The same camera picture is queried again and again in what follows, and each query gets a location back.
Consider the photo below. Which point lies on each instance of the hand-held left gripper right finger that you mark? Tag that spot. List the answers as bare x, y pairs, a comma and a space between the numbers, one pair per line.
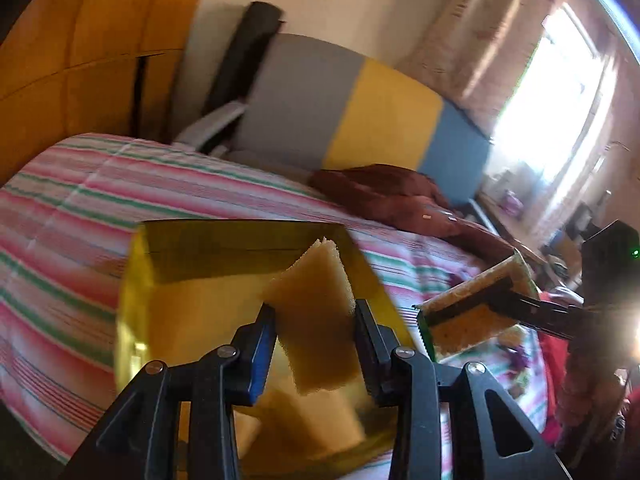
365, 355

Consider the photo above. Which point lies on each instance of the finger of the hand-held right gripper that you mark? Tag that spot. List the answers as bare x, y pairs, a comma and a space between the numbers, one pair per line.
475, 305

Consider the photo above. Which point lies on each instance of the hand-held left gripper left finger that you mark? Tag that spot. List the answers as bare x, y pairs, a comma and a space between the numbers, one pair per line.
262, 355

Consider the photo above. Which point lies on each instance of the yellow sponge with green scourer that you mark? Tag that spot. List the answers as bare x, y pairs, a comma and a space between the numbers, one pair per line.
465, 327

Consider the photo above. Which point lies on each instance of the plain yellow sponge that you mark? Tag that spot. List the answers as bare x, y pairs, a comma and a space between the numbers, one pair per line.
315, 310

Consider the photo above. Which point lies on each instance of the gold tin box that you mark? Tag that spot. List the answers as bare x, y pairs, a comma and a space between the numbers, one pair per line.
200, 300

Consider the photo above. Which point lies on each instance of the wooden desk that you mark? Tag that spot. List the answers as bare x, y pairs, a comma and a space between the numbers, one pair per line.
505, 225

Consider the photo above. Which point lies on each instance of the red cloth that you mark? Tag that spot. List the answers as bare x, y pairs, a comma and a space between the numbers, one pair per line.
550, 370

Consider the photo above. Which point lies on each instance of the purple container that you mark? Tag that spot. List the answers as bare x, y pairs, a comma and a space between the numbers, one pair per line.
511, 203

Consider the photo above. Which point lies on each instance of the maroon jacket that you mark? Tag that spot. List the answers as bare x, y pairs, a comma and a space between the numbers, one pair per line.
390, 195

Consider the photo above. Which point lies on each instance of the bright window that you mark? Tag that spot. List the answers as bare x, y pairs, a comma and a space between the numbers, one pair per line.
555, 105

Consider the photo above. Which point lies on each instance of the grey yellow blue armchair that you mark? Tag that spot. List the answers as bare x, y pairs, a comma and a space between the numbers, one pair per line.
310, 110

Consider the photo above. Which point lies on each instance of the pink patterned curtain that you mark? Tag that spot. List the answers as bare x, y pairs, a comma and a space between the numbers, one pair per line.
475, 35

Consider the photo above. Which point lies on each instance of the black rolled mat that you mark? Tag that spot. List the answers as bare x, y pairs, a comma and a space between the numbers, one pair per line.
245, 55

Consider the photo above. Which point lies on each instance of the wooden wardrobe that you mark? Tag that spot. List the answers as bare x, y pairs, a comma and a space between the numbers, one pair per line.
75, 50

